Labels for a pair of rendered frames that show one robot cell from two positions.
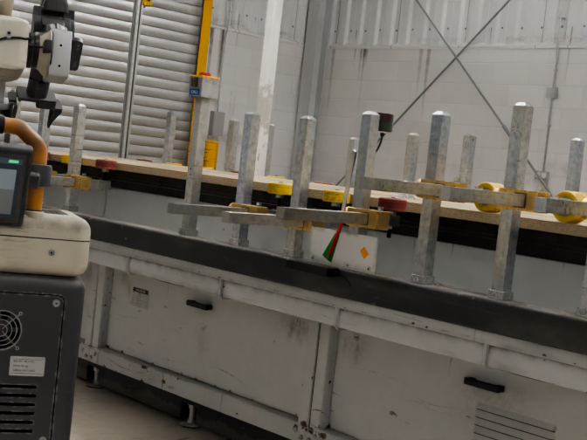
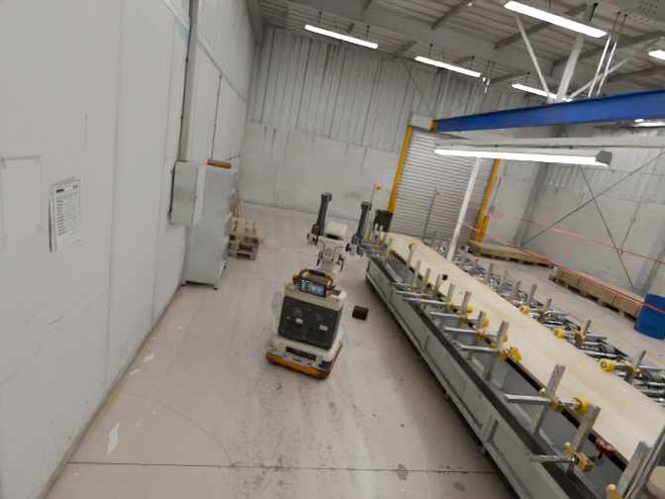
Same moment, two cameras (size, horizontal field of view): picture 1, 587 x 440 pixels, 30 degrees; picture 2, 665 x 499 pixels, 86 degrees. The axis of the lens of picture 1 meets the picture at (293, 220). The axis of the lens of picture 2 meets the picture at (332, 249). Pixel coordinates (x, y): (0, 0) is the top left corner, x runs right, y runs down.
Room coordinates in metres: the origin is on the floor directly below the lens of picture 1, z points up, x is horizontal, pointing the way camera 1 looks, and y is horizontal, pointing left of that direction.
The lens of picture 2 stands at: (-0.35, -0.94, 2.02)
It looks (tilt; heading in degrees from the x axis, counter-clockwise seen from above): 15 degrees down; 31
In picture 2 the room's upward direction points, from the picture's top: 12 degrees clockwise
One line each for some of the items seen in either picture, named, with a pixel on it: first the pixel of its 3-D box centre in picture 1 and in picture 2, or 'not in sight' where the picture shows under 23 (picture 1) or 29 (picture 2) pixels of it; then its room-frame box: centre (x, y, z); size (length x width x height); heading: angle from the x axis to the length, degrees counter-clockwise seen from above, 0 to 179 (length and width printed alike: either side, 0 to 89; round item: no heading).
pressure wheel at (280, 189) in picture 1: (279, 199); not in sight; (3.43, 0.05, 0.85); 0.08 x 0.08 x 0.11
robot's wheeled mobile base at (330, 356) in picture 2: not in sight; (308, 343); (2.40, 0.75, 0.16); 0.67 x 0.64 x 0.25; 20
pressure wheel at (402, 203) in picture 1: (390, 216); not in sight; (3.04, -0.27, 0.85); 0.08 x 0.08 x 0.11
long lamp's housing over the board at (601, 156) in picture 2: not in sight; (494, 152); (3.43, -0.25, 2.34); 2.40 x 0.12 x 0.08; 43
